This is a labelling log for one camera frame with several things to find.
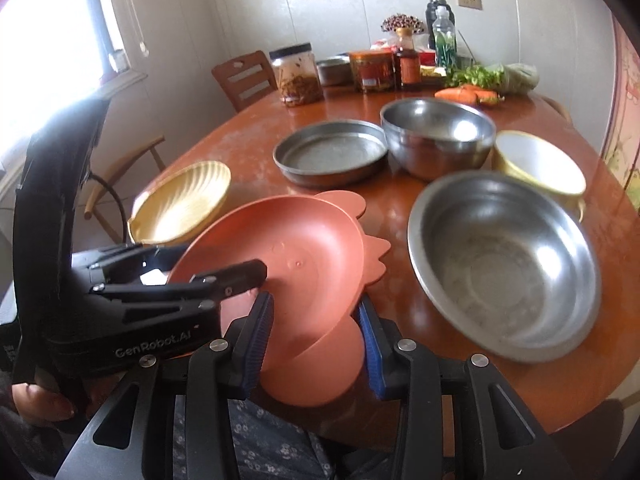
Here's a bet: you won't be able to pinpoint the red label jar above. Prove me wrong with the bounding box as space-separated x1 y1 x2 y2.
349 50 396 94

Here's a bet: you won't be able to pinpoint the clear plastic bottle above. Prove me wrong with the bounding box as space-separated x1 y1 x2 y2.
432 7 458 68

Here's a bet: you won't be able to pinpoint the large shallow steel bowl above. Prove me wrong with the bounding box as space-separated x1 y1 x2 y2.
407 170 602 364

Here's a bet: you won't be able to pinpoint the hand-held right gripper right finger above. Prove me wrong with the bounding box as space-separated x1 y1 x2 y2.
356 295 593 480

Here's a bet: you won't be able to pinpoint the carrot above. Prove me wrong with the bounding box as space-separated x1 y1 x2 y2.
434 87 481 107
460 85 502 109

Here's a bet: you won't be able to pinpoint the wall poster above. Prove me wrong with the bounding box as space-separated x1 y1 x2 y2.
602 15 640 211

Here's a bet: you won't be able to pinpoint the white blind cord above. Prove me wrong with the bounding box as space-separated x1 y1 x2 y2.
131 0 149 56

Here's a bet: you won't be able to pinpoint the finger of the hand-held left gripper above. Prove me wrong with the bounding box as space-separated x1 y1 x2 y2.
72 242 188 286
90 259 269 334

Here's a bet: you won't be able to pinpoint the leafy green vegetable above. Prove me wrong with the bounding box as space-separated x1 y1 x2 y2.
445 62 506 89

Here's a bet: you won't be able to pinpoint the round metal pan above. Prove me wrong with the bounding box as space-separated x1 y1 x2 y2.
273 119 389 187

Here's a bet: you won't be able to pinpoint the deep steel bowl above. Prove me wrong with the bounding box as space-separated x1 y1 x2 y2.
380 98 497 182

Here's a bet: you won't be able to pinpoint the floral dark pants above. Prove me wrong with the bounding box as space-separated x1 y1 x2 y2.
172 390 401 480

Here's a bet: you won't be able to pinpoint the window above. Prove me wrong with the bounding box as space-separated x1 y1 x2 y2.
0 0 128 161

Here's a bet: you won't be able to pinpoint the orange animal-shaped plate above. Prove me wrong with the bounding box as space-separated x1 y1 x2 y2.
166 189 392 407

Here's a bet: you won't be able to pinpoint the yellow ribbed plate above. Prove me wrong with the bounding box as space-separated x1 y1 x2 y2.
127 160 232 247

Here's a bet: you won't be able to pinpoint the yellow enamel cup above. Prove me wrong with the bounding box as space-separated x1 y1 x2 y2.
492 130 587 222

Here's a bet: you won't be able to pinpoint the small steel bowl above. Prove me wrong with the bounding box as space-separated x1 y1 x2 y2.
316 56 353 87

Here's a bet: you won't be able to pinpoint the black cable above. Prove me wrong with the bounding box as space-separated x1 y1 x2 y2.
86 172 128 241

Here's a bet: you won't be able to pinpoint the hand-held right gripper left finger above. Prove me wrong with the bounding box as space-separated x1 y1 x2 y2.
55 292 276 480

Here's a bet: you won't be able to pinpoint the person's left hand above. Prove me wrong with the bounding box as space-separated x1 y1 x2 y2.
11 372 123 422

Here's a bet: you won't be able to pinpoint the dark sauce bottle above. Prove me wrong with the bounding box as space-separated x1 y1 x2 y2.
394 27 422 91

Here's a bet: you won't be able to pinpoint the black-lidded plastic jar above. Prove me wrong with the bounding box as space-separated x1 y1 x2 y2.
269 42 325 107

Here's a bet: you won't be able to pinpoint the dark tall bottle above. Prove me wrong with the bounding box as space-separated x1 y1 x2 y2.
425 0 457 51

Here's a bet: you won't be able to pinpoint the slatted wooden chair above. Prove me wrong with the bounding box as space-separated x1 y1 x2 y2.
211 50 280 113

